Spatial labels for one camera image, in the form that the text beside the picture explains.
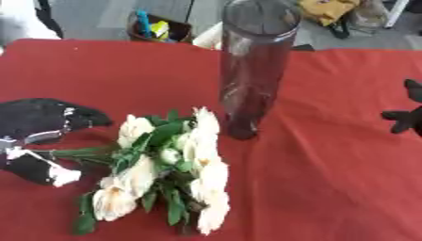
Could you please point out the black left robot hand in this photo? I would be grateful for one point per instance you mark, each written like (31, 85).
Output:
(33, 119)

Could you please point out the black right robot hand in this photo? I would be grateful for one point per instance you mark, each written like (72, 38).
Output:
(407, 117)

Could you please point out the white artificial flower bouquet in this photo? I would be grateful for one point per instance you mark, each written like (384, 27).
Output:
(165, 163)

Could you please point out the tall clear glass vase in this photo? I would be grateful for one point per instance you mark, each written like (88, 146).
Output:
(254, 62)

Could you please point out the white object behind vase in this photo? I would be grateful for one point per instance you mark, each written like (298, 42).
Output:
(209, 37)

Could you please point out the person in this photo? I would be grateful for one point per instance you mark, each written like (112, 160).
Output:
(30, 19)

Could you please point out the white chair leg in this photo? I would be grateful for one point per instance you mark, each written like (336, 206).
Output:
(396, 13)

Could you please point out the yellow bag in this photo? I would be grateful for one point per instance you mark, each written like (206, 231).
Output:
(328, 10)

